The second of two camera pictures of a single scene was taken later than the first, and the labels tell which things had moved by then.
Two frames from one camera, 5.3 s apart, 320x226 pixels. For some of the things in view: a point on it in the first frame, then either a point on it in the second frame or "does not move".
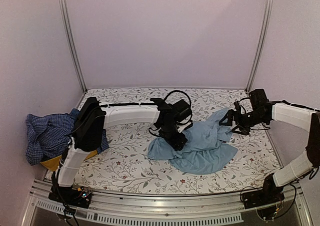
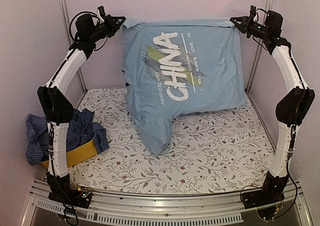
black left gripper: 176,143 -> 112,23
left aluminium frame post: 63,11 does not move
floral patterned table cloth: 125,166 does not move
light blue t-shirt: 207,149 -> 172,66
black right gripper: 230,114 -> 247,21
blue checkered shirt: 47,136 does not move
